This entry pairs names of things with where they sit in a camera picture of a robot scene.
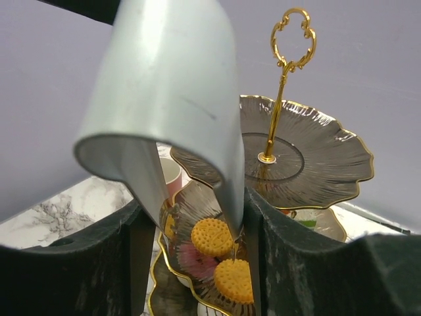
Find green layered square cake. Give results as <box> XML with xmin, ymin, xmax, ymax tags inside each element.
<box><xmin>291</xmin><ymin>209</ymin><xmax>317</xmax><ymax>229</ymax></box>

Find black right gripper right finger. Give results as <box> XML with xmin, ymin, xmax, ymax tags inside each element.
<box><xmin>244</xmin><ymin>188</ymin><xmax>420</xmax><ymax>315</ymax></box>

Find orange jam biscuit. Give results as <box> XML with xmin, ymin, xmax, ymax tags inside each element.
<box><xmin>191</xmin><ymin>218</ymin><xmax>234</xmax><ymax>257</ymax></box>

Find pink frosted donut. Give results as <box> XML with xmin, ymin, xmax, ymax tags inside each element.
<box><xmin>177</xmin><ymin>244</ymin><xmax>219</xmax><ymax>282</ymax></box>

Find pink mug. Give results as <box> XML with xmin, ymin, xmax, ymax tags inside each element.
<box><xmin>160</xmin><ymin>157</ymin><xmax>183</xmax><ymax>198</ymax></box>

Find orange waffle biscuit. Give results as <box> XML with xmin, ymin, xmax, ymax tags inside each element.
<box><xmin>214</xmin><ymin>259</ymin><xmax>254</xmax><ymax>304</ymax></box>

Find three-tier grey cake stand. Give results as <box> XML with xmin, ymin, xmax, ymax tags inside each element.
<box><xmin>148</xmin><ymin>7</ymin><xmax>376</xmax><ymax>316</ymax></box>

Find metal serving tongs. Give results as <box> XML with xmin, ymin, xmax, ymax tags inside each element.
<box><xmin>74</xmin><ymin>1</ymin><xmax>245</xmax><ymax>239</ymax></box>

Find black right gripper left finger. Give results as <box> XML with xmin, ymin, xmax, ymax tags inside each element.
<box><xmin>1</xmin><ymin>201</ymin><xmax>155</xmax><ymax>315</ymax></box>

